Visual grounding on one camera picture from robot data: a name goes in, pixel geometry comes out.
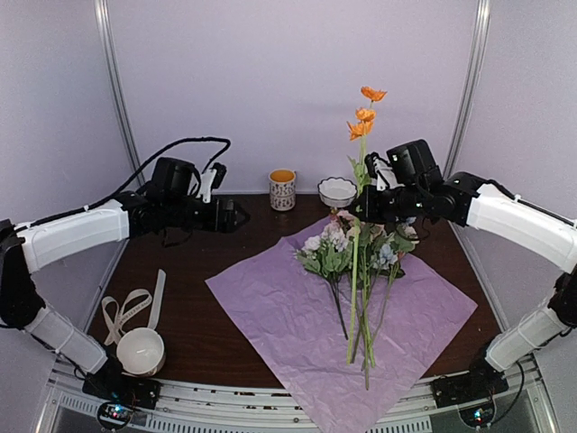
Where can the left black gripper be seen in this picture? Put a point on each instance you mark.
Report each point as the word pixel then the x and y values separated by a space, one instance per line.
pixel 226 216

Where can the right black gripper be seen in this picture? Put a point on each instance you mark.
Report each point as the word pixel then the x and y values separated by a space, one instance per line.
pixel 370 210

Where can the white fake flower stem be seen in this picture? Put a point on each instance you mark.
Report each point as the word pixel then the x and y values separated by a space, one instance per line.
pixel 406 239

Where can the patterned mug with orange inside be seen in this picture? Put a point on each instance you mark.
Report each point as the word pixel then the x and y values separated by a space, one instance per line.
pixel 282 184

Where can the light blue fake flower stem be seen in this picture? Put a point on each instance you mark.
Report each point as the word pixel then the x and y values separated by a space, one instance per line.
pixel 387 259

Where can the pink fake flower stem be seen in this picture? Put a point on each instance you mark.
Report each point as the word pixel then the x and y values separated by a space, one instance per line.
pixel 356 343

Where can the orange fake flower stem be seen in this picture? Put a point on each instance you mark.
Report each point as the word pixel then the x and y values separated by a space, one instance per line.
pixel 362 127

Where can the purple hydrangea fake flower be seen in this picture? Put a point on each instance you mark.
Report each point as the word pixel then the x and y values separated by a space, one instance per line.
pixel 328 256

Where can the pink purple wrapping paper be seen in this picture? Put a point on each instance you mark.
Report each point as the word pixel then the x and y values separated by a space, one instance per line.
pixel 290 318

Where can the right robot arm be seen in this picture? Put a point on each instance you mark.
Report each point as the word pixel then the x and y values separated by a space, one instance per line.
pixel 407 182

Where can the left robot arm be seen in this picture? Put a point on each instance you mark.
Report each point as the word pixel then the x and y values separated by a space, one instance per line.
pixel 173 189

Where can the white scalloped bowl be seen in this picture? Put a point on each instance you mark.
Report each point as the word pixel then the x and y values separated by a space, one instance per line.
pixel 336 192

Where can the beige ribbon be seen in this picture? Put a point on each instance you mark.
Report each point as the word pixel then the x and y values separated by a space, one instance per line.
pixel 117 315

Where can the white round cup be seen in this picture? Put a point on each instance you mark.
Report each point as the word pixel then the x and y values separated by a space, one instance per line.
pixel 141 352

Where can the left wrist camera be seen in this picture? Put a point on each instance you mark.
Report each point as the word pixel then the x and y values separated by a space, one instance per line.
pixel 211 179

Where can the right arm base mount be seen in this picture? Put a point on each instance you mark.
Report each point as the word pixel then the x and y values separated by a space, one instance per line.
pixel 472 396

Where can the aluminium front rail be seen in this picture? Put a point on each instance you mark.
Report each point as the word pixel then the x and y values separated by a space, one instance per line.
pixel 192 407

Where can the right aluminium frame post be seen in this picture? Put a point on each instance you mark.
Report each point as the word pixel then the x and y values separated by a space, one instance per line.
pixel 480 34

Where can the aluminium frame post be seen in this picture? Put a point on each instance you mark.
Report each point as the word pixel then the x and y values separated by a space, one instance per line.
pixel 480 34
pixel 104 26

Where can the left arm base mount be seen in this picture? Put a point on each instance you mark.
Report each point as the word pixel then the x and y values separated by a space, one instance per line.
pixel 123 403

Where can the left aluminium frame post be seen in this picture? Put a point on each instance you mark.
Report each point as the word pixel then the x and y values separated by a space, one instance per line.
pixel 104 26

